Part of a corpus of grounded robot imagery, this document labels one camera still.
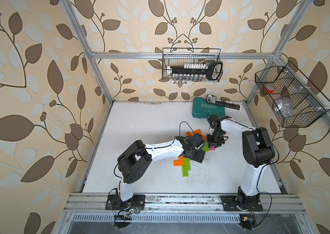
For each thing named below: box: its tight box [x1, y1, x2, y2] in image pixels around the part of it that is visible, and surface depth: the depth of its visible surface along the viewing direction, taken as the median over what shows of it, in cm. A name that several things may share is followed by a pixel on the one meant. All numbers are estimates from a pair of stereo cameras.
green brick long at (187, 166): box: [184, 162, 191, 172], surface depth 88 cm
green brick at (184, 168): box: [182, 163, 188, 174], surface depth 86 cm
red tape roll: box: [264, 85, 275, 94], surface depth 84 cm
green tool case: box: [192, 96, 226, 119], surface depth 114 cm
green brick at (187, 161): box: [184, 156, 191, 166], surface depth 88 cm
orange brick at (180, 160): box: [175, 155, 185, 164], surface depth 89 cm
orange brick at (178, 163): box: [173, 160, 185, 167], surface depth 88 cm
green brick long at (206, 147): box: [201, 140, 210, 152], surface depth 96 cm
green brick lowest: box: [182, 170, 189, 177], surface depth 86 cm
